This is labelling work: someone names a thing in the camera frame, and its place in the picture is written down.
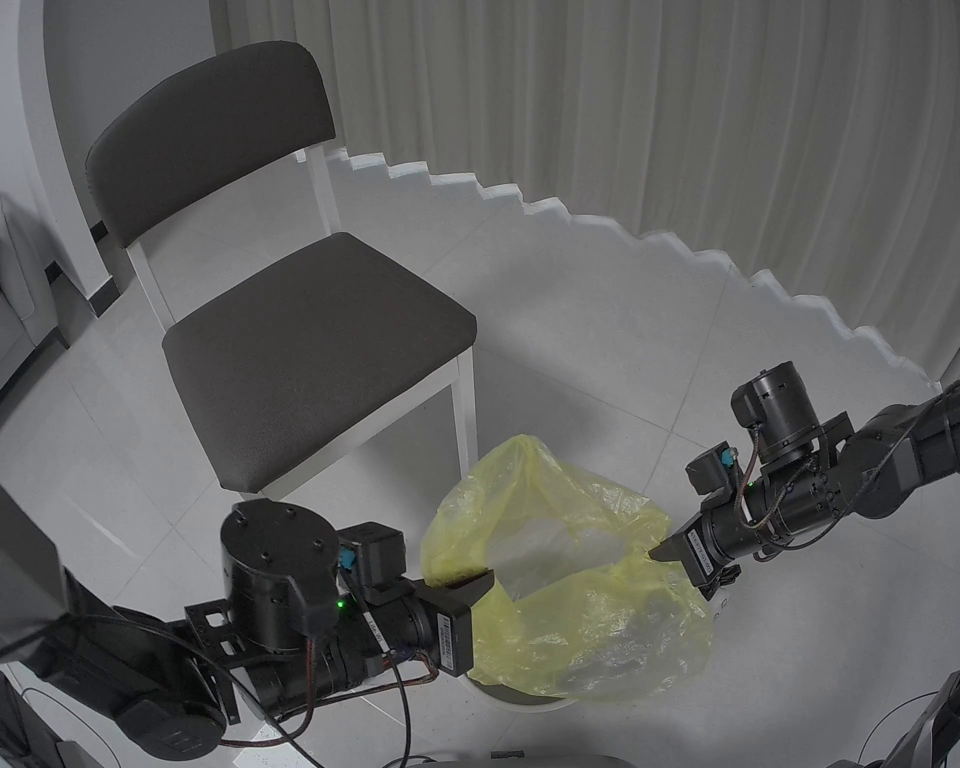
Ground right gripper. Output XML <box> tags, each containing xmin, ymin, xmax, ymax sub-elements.
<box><xmin>646</xmin><ymin>487</ymin><xmax>789</xmax><ymax>601</ymax></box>

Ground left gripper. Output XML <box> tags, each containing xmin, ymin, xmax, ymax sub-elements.
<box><xmin>375</xmin><ymin>567</ymin><xmax>497</xmax><ymax>678</ymax></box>

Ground yellow plastic bag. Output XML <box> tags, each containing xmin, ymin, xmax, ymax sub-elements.
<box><xmin>420</xmin><ymin>433</ymin><xmax>715</xmax><ymax>705</ymax></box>

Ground white trash bin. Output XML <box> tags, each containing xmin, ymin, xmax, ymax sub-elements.
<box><xmin>466</xmin><ymin>671</ymin><xmax>573</xmax><ymax>714</ymax></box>

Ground dark grey white-legged chair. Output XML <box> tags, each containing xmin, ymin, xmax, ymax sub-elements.
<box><xmin>84</xmin><ymin>41</ymin><xmax>480</xmax><ymax>504</ymax></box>

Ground white curtain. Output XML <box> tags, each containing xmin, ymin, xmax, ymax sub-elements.
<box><xmin>217</xmin><ymin>0</ymin><xmax>960</xmax><ymax>387</ymax></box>

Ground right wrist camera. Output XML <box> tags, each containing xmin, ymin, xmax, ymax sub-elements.
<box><xmin>686</xmin><ymin>444</ymin><xmax>740</xmax><ymax>517</ymax></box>

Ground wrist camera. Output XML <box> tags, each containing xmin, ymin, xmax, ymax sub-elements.
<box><xmin>336</xmin><ymin>522</ymin><xmax>408</xmax><ymax>605</ymax></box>
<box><xmin>686</xmin><ymin>444</ymin><xmax>740</xmax><ymax>517</ymax></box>

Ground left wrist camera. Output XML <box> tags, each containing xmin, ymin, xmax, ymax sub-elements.
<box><xmin>336</xmin><ymin>522</ymin><xmax>408</xmax><ymax>605</ymax></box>

